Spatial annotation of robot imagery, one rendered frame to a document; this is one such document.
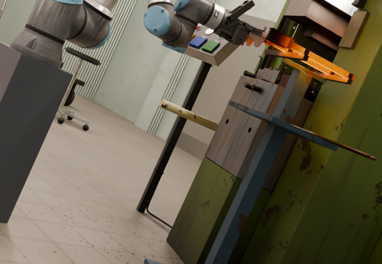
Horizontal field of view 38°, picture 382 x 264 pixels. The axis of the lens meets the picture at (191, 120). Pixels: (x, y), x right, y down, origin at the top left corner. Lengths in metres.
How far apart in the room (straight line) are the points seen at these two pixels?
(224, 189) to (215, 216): 0.12
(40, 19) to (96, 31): 0.25
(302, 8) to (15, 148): 1.46
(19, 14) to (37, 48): 7.84
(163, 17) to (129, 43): 8.02
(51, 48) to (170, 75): 6.54
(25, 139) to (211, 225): 0.93
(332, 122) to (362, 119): 0.12
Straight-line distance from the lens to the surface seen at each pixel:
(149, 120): 8.56
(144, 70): 9.34
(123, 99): 9.48
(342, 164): 2.41
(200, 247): 2.56
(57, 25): 2.06
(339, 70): 2.16
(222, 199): 2.52
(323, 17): 2.74
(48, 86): 2.06
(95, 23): 2.19
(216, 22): 2.03
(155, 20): 1.87
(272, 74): 2.69
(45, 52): 2.05
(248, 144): 2.49
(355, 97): 2.38
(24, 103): 2.04
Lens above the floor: 0.69
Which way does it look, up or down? 2 degrees down
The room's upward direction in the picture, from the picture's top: 24 degrees clockwise
